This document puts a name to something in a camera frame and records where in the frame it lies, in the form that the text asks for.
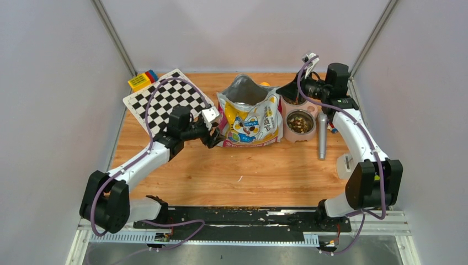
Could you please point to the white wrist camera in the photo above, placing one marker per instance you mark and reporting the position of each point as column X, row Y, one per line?
column 310, row 59
column 211, row 117

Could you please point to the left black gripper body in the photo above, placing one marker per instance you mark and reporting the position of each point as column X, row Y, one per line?
column 197, row 130

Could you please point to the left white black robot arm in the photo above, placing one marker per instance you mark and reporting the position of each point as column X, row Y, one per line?
column 106, row 202

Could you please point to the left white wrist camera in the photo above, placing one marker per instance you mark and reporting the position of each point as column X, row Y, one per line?
column 211, row 117

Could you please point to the toy block car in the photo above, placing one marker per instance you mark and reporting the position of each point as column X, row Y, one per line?
column 332, row 129

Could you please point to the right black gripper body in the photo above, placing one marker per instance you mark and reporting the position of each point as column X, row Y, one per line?
column 314, row 89

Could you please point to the pink double pet bowl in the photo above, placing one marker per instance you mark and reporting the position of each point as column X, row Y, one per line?
column 299, row 120

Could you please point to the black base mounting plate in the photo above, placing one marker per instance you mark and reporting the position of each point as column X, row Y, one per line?
column 250, row 223

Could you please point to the pet food bag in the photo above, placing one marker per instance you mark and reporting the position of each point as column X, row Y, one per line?
column 250, row 114

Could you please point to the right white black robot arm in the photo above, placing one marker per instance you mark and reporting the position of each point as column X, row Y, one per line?
column 373, row 179

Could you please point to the white wedge holder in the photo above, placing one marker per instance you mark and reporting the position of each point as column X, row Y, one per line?
column 345, row 166

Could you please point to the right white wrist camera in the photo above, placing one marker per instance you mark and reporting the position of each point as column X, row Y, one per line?
column 310, row 59

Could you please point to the checkerboard calibration board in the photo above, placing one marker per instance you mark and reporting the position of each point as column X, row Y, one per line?
column 152, row 105

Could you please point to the aluminium rail frame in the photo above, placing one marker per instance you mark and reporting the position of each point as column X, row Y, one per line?
column 370, row 241

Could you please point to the silver metal cylinder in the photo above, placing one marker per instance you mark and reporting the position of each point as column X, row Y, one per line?
column 322, row 123

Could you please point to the yellow red blue block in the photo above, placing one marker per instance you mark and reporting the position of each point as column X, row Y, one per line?
column 142, row 80

